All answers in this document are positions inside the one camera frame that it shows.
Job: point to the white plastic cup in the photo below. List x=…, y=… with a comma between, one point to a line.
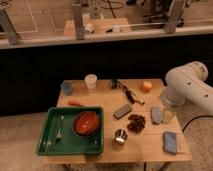
x=91, y=81

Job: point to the wooden table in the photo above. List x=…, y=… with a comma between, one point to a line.
x=146, y=146

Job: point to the red-brown bowl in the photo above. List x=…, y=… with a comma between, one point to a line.
x=86, y=123

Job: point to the bunch of dark grapes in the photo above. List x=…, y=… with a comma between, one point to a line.
x=136, y=123

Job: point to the green plastic tray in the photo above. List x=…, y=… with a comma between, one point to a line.
x=71, y=143

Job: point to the black handled tool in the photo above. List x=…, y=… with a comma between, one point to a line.
x=129, y=94

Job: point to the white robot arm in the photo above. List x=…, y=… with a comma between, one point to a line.
x=186, y=82

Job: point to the orange carrot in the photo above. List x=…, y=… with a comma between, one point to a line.
x=74, y=103

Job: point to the grey rectangular block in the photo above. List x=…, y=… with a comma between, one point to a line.
x=121, y=112

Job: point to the blue folded cloth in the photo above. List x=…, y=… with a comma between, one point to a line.
x=170, y=142

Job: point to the metal knife in tray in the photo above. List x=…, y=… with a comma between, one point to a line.
x=51, y=134

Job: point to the small steel cup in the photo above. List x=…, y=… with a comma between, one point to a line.
x=120, y=136

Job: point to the blue plastic cup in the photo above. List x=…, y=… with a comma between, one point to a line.
x=67, y=88

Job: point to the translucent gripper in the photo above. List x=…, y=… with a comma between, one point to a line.
x=168, y=115

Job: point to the orange fruit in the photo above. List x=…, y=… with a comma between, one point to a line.
x=146, y=86

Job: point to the metal fork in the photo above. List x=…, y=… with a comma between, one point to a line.
x=59, y=133

